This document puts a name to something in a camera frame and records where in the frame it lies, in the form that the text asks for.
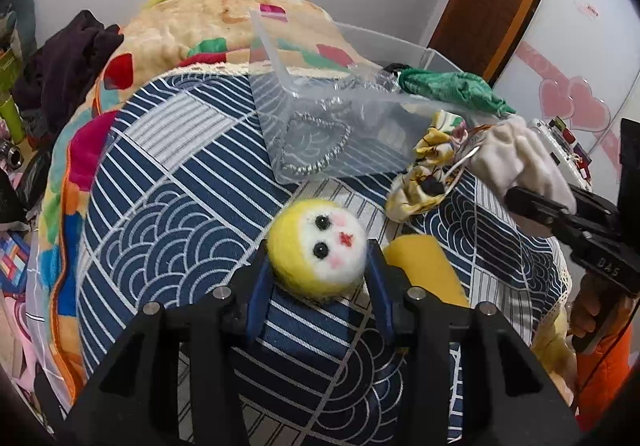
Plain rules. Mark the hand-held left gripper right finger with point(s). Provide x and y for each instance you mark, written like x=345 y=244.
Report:
x=381 y=296

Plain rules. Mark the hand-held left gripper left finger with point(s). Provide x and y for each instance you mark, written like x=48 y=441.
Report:
x=257 y=288

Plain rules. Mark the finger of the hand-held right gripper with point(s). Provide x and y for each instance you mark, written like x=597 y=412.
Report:
x=535 y=206
x=595 y=203

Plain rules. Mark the beige soft cloth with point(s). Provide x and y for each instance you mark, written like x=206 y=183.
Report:
x=520 y=156

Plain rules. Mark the yellow felt doll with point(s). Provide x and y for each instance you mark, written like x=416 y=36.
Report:
x=315 y=251

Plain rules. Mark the clear plastic box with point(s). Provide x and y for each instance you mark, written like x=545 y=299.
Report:
x=320 y=91

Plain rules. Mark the orange sleeved forearm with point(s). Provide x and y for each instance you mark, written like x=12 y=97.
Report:
x=607 y=371

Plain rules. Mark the person's right hand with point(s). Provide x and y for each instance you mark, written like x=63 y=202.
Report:
x=582 y=313

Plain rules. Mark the blue patterned cloth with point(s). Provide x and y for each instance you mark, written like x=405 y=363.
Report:
x=190 y=206

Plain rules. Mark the pale yellow cloth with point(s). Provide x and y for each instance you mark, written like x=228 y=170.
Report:
x=552 y=356

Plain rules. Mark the yellow floral cloth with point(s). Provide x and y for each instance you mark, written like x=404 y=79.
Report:
x=425 y=166

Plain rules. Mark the green cloth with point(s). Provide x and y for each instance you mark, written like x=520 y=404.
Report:
x=450 y=86

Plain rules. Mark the white wardrobe with pink hearts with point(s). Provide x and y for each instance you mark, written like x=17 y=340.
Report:
x=575 y=46

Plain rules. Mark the colourful patch blanket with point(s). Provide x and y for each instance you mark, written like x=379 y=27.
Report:
x=165 y=31

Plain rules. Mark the dark purple clothes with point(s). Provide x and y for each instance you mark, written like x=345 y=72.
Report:
x=65 y=66

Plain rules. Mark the green cup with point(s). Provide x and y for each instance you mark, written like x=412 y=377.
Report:
x=10 y=118

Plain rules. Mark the teal chair back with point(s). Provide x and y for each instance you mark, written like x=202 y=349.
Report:
x=25 y=18

